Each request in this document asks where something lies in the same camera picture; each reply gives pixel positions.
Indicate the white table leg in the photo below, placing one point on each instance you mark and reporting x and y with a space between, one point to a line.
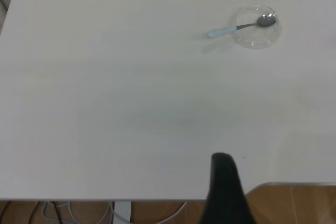
122 212

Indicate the clear glass round lid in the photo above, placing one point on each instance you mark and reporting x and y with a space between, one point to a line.
252 41

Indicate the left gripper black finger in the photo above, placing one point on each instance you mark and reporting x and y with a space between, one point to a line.
223 195

